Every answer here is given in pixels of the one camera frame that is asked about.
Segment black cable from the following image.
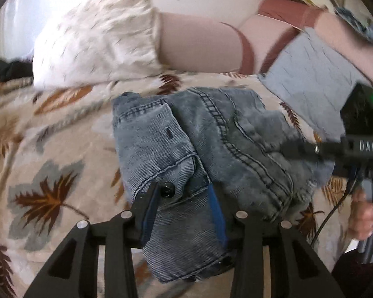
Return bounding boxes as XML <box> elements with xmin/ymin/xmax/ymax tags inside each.
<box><xmin>310</xmin><ymin>166</ymin><xmax>359</xmax><ymax>246</ymax></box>

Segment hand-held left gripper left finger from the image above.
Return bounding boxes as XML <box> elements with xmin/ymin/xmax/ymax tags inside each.
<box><xmin>23</xmin><ymin>182</ymin><xmax>160</xmax><ymax>298</ymax></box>

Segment blue denim pants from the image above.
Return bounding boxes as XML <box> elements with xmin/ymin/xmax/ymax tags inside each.
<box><xmin>112</xmin><ymin>87</ymin><xmax>335</xmax><ymax>284</ymax></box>

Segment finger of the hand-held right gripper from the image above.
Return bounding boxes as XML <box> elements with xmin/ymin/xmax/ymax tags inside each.
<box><xmin>281</xmin><ymin>141</ymin><xmax>343</xmax><ymax>162</ymax></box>

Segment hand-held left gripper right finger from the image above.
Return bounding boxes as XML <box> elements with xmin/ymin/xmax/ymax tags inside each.
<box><xmin>207</xmin><ymin>184</ymin><xmax>345</xmax><ymax>298</ymax></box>

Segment light blue pillow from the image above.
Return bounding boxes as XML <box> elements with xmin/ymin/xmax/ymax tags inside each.
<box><xmin>257</xmin><ymin>27</ymin><xmax>373</xmax><ymax>142</ymax></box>

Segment leaf print bedspread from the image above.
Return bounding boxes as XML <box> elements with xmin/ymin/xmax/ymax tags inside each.
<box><xmin>0</xmin><ymin>70</ymin><xmax>358</xmax><ymax>298</ymax></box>

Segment black cloth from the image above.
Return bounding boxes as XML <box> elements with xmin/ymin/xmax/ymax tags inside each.
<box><xmin>0</xmin><ymin>58</ymin><xmax>34</xmax><ymax>85</ymax></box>

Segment white printed pillow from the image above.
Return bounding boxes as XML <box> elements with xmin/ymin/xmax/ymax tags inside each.
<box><xmin>33</xmin><ymin>0</ymin><xmax>163</xmax><ymax>90</ymax></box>

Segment blue patterned cloth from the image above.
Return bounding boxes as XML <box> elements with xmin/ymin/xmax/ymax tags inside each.
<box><xmin>335</xmin><ymin>6</ymin><xmax>373</xmax><ymax>42</ymax></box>

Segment dark cloth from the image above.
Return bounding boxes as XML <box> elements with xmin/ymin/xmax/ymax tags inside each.
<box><xmin>331</xmin><ymin>248</ymin><xmax>373</xmax><ymax>298</ymax></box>

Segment pink upholstered headboard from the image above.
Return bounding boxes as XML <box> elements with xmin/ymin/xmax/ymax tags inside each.
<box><xmin>158</xmin><ymin>0</ymin><xmax>373</xmax><ymax>86</ymax></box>

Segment person's right hand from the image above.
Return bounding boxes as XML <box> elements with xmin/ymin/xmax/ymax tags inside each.
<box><xmin>347</xmin><ymin>189</ymin><xmax>373</xmax><ymax>242</ymax></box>

